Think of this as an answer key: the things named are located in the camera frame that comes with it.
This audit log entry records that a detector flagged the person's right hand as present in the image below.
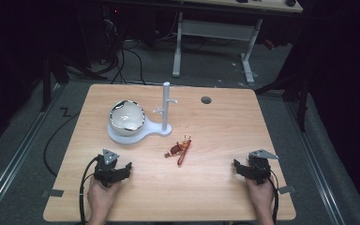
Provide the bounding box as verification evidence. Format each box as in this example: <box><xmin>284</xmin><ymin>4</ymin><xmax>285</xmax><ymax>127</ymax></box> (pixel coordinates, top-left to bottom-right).
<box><xmin>245</xmin><ymin>176</ymin><xmax>276</xmax><ymax>214</ymax></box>

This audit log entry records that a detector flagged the white stand with pegs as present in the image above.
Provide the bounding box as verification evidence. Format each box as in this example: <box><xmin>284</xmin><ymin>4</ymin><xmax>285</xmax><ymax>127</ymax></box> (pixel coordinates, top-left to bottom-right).
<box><xmin>107</xmin><ymin>81</ymin><xmax>179</xmax><ymax>145</ymax></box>

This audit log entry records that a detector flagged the desk with white frame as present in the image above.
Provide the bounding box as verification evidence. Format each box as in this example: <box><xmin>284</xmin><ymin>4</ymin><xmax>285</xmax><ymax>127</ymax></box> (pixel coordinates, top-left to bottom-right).
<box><xmin>171</xmin><ymin>0</ymin><xmax>305</xmax><ymax>85</ymax></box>

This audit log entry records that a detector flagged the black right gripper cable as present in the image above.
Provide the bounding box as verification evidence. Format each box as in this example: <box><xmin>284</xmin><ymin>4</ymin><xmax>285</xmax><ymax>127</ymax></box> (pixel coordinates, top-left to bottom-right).
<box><xmin>268</xmin><ymin>170</ymin><xmax>279</xmax><ymax>225</ymax></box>

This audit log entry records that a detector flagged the dark metal stand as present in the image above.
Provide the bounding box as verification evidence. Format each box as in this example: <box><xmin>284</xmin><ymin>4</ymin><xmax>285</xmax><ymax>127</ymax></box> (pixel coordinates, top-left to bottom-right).
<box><xmin>39</xmin><ymin>52</ymin><xmax>109</xmax><ymax>113</ymax></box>
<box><xmin>254</xmin><ymin>69</ymin><xmax>311</xmax><ymax>133</ymax></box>

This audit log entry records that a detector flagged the black floor cable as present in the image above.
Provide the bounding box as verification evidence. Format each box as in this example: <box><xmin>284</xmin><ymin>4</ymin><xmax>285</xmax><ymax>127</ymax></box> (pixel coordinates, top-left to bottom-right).
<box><xmin>42</xmin><ymin>112</ymin><xmax>82</xmax><ymax>178</ymax></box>

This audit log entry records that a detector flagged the shiny silver bowl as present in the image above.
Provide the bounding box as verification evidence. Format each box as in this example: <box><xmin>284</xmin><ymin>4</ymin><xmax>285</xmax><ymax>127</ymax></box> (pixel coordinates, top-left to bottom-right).
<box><xmin>108</xmin><ymin>99</ymin><xmax>147</xmax><ymax>138</ymax></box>

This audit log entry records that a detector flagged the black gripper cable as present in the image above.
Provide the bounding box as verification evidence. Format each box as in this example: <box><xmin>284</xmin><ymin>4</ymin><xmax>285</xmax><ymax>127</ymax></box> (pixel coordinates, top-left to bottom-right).
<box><xmin>78</xmin><ymin>155</ymin><xmax>100</xmax><ymax>225</ymax></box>
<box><xmin>268</xmin><ymin>170</ymin><xmax>279</xmax><ymax>225</ymax></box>

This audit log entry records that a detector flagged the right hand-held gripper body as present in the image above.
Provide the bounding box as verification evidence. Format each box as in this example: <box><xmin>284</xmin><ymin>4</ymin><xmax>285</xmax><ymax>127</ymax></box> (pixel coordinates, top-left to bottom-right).
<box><xmin>246</xmin><ymin>148</ymin><xmax>279</xmax><ymax>186</ymax></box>

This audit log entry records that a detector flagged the red keychain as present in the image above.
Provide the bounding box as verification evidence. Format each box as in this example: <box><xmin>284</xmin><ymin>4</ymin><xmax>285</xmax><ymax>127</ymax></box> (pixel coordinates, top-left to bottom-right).
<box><xmin>163</xmin><ymin>134</ymin><xmax>193</xmax><ymax>167</ymax></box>

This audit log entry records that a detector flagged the person's left hand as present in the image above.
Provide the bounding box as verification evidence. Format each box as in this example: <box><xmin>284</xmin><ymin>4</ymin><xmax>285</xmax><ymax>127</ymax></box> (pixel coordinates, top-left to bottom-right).
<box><xmin>86</xmin><ymin>178</ymin><xmax>123</xmax><ymax>217</ymax></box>

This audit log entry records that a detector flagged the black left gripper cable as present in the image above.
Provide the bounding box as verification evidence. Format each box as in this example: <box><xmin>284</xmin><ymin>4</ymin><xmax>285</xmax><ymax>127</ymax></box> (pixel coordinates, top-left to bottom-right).
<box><xmin>78</xmin><ymin>155</ymin><xmax>100</xmax><ymax>225</ymax></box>

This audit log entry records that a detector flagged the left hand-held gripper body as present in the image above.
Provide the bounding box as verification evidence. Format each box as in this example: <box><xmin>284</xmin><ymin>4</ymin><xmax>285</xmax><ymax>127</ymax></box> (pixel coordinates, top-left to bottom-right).
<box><xmin>93</xmin><ymin>148</ymin><xmax>121</xmax><ymax>188</ymax></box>

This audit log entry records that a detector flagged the metal floor rail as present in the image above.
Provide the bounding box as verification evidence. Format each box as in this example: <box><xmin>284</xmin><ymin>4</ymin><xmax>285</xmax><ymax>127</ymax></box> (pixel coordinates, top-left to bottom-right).
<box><xmin>284</xmin><ymin>100</ymin><xmax>347</xmax><ymax>225</ymax></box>
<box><xmin>0</xmin><ymin>83</ymin><xmax>64</xmax><ymax>221</ymax></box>

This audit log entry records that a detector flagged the black cable bundle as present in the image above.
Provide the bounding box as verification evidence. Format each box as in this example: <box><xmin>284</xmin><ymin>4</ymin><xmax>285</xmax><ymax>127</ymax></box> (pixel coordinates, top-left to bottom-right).
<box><xmin>101</xmin><ymin>6</ymin><xmax>148</xmax><ymax>86</ymax></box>

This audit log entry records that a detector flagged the grey tape strip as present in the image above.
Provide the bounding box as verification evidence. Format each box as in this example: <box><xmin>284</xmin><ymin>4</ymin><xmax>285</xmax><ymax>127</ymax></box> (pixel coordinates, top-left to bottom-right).
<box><xmin>41</xmin><ymin>188</ymin><xmax>65</xmax><ymax>199</ymax></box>
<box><xmin>277</xmin><ymin>185</ymin><xmax>296</xmax><ymax>195</ymax></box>

